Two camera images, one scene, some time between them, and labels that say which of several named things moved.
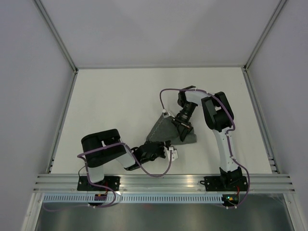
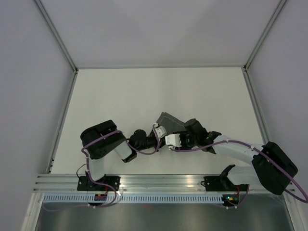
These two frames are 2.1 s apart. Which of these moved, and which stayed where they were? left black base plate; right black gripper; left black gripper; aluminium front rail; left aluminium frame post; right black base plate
Moved: right black gripper; left black gripper
Stayed: left aluminium frame post; aluminium front rail; left black base plate; right black base plate
